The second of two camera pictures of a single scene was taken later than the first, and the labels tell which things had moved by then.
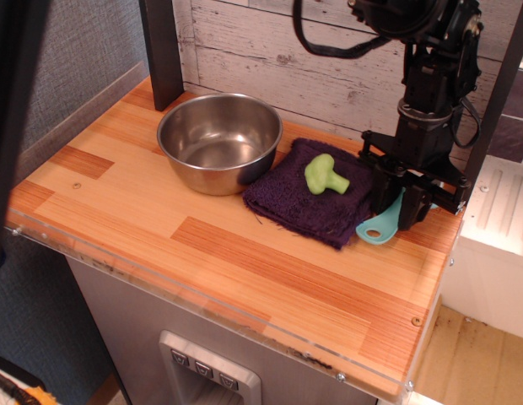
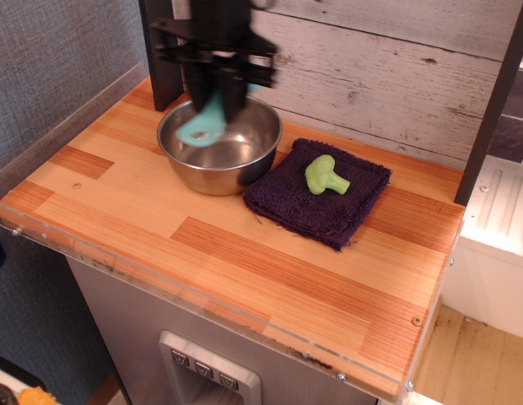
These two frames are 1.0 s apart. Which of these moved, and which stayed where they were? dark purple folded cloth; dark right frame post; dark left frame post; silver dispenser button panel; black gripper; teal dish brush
Moved: teal dish brush; black gripper
Stayed: silver dispenser button panel; dark left frame post; dark right frame post; dark purple folded cloth
